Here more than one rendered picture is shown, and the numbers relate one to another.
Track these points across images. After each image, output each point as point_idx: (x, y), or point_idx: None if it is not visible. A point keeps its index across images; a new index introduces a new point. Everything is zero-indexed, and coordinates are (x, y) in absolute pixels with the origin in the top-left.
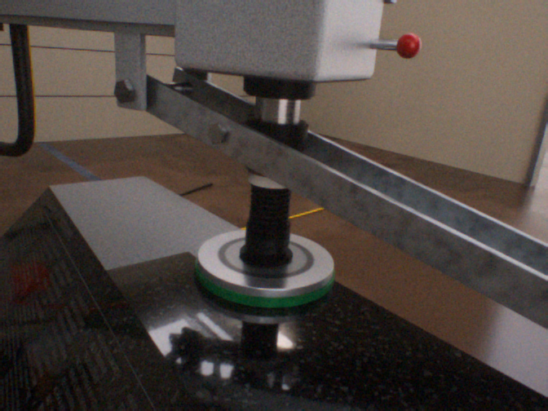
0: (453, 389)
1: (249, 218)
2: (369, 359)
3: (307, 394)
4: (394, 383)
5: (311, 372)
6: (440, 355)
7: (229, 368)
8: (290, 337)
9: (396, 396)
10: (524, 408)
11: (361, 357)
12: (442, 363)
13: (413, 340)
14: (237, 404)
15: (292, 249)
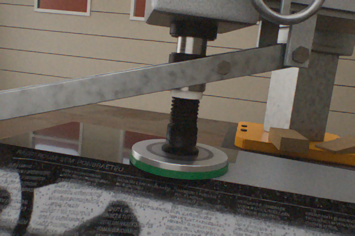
0: (50, 140)
1: None
2: (89, 143)
3: (106, 136)
4: (76, 139)
5: (110, 138)
6: (55, 147)
7: (138, 137)
8: (127, 144)
9: (74, 138)
10: (18, 140)
11: (92, 143)
12: (54, 145)
13: (69, 149)
14: (125, 133)
15: (172, 155)
